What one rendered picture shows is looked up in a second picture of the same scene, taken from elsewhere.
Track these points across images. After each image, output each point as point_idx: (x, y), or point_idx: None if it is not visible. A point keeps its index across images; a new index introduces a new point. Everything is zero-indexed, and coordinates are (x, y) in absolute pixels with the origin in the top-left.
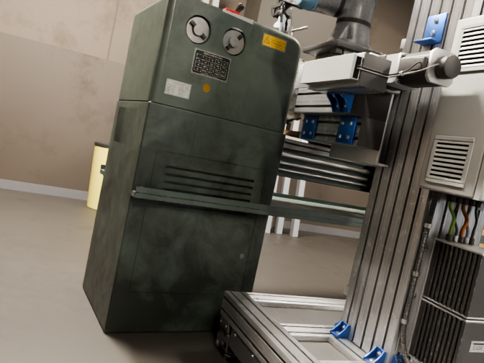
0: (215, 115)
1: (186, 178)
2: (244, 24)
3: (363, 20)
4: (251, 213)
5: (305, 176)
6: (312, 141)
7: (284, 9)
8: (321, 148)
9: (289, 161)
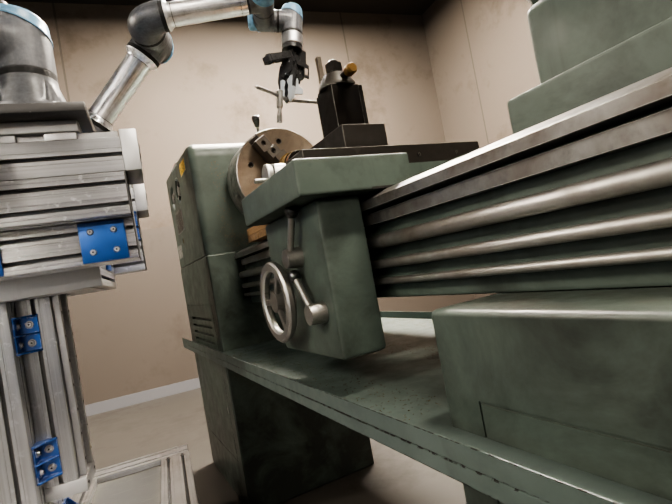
0: (189, 262)
1: (200, 325)
2: (175, 170)
3: None
4: None
5: None
6: (141, 270)
7: (279, 74)
8: (257, 247)
9: (259, 279)
